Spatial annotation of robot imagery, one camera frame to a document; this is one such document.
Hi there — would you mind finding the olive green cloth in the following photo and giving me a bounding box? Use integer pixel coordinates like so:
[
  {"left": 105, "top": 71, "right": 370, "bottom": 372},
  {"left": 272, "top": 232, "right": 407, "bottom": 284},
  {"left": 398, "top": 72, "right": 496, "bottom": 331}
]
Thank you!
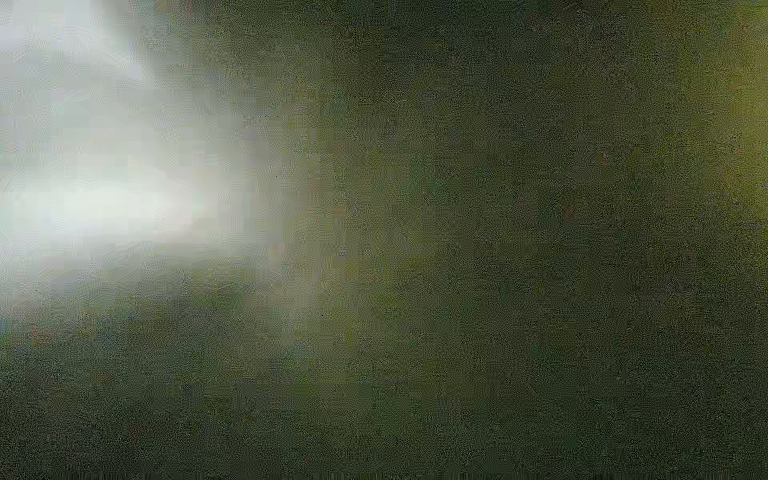
[{"left": 1, "top": 1, "right": 767, "bottom": 479}]

